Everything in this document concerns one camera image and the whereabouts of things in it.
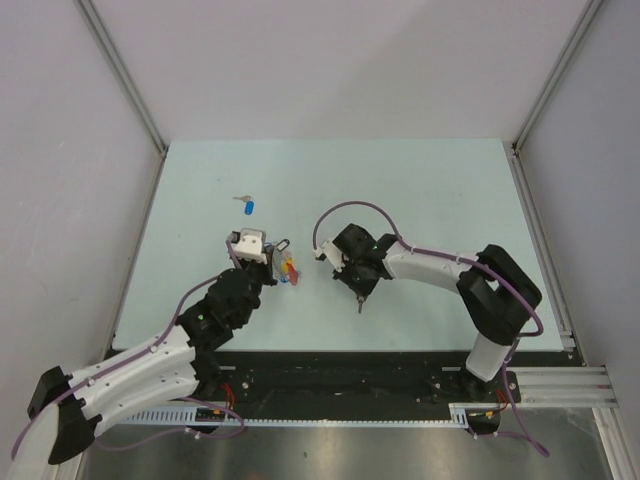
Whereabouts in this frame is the red-handled metal key organizer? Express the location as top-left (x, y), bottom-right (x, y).
top-left (271, 247), bottom-right (301, 286)

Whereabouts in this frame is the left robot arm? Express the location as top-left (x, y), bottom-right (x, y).
top-left (22, 260), bottom-right (277, 465)

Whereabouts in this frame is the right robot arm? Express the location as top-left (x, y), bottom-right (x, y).
top-left (316, 224), bottom-right (542, 401)

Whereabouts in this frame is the black key tag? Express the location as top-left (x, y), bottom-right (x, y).
top-left (274, 239), bottom-right (291, 252)

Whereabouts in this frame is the blue tag key far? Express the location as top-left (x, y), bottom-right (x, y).
top-left (233, 195), bottom-right (255, 215)

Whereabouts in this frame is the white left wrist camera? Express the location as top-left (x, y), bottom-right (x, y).
top-left (234, 228), bottom-right (267, 264)

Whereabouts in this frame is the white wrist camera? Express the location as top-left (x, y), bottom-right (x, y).
top-left (234, 228), bottom-right (267, 264)
top-left (313, 238), bottom-right (345, 272)

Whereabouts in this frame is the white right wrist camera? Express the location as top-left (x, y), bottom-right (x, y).
top-left (313, 238), bottom-right (345, 272)

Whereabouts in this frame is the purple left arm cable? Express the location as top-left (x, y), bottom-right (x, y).
top-left (9, 229), bottom-right (281, 459)

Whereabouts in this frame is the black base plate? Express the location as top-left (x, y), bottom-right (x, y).
top-left (196, 352), bottom-right (521, 421)

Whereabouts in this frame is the white slotted cable duct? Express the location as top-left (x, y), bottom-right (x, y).
top-left (119, 404), bottom-right (468, 429)

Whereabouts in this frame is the aluminium frame post right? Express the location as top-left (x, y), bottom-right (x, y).
top-left (509, 0), bottom-right (605, 151)

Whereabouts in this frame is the aluminium frame post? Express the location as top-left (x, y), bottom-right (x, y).
top-left (74, 0), bottom-right (169, 154)
top-left (509, 0), bottom-right (605, 151)

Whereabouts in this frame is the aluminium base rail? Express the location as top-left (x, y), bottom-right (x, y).
top-left (512, 367), bottom-right (618, 408)

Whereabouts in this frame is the aluminium frame post left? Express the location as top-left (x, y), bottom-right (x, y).
top-left (74, 0), bottom-right (169, 154)

